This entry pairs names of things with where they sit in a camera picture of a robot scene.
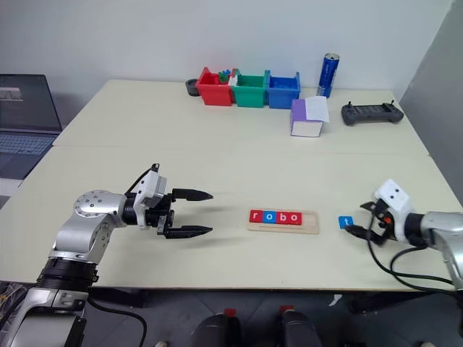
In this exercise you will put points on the blue drink can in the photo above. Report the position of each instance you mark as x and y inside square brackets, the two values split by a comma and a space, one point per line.
[327, 76]

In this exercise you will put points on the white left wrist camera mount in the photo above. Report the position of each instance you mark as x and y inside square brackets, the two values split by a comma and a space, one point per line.
[152, 188]

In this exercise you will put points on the red letter r block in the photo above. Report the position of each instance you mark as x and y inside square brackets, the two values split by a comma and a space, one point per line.
[255, 217]

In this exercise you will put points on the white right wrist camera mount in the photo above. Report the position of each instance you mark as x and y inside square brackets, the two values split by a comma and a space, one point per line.
[394, 202]

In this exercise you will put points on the dark rounded shape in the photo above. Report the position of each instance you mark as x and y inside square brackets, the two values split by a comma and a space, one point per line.
[300, 330]
[217, 332]

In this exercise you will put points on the white paper sheet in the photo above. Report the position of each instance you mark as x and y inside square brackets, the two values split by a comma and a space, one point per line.
[318, 108]

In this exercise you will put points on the blue plastic bin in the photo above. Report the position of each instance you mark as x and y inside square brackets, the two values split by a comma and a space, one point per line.
[282, 97]

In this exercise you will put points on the red plastic bin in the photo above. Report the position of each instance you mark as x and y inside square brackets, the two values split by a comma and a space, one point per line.
[215, 94]

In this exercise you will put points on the wooden letter tray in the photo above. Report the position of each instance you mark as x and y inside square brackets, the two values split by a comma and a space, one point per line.
[309, 226]

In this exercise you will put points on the dark grey handheld controller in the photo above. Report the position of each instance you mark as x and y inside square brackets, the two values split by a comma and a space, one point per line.
[372, 114]

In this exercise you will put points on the green plastic bin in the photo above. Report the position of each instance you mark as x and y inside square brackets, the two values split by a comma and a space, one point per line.
[249, 97]

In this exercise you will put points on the grey open laptop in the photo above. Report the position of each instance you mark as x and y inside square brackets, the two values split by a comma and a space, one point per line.
[25, 112]

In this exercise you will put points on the blue letter t block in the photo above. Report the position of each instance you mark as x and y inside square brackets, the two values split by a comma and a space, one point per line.
[345, 222]

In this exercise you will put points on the small blue toy block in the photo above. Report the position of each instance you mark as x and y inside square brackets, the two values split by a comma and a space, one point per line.
[226, 72]

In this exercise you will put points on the blue letter o block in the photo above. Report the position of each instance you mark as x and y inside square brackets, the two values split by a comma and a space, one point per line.
[268, 217]

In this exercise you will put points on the white card between bins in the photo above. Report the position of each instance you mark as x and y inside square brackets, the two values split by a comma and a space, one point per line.
[234, 80]

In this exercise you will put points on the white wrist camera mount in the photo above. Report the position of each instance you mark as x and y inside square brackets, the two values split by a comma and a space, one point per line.
[152, 188]
[394, 202]

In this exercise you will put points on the red letter o block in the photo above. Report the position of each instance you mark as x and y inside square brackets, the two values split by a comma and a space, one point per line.
[294, 218]

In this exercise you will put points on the light shoe tip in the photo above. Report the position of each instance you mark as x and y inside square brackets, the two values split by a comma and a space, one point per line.
[161, 343]
[428, 344]

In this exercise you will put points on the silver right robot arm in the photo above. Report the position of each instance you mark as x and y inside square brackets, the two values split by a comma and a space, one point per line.
[441, 231]

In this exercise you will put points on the white paper scrap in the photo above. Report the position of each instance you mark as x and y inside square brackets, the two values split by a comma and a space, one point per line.
[335, 300]

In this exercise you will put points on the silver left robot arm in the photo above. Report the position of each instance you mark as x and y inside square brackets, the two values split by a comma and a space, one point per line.
[83, 231]

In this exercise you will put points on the small green toy block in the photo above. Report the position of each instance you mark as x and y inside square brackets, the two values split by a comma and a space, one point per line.
[223, 77]

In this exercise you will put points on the small red tag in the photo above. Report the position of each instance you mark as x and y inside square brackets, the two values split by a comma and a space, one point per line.
[286, 308]
[230, 311]

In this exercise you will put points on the purple and white box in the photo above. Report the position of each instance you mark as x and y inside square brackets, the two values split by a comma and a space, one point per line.
[300, 117]

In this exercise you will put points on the red letter b block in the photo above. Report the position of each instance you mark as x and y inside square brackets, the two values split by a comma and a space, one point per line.
[282, 217]

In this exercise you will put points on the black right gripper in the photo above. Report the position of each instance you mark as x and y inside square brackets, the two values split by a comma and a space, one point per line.
[381, 226]

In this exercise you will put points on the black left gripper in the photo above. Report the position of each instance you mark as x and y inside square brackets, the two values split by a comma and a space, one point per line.
[155, 217]

